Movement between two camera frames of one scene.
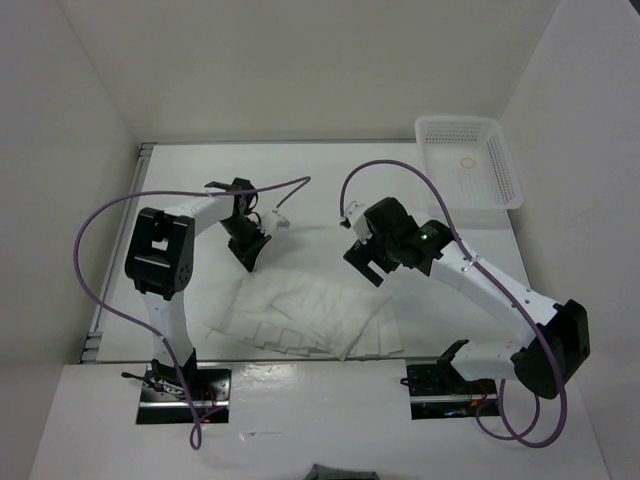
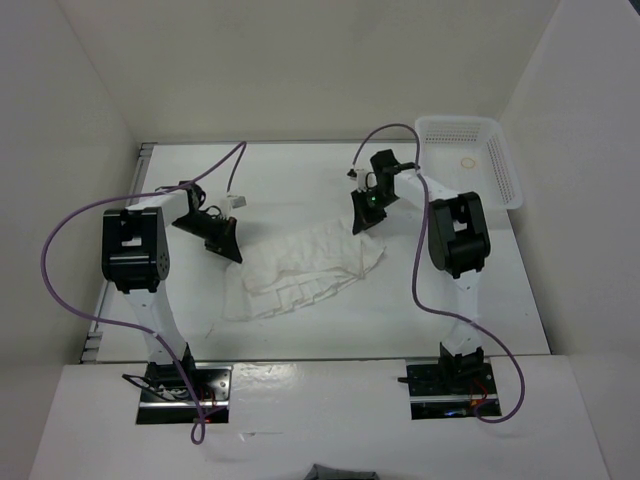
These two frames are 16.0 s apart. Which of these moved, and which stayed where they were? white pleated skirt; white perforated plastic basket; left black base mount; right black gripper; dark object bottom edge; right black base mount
Moved: right black gripper; white pleated skirt
Stayed: white perforated plastic basket; dark object bottom edge; right black base mount; left black base mount
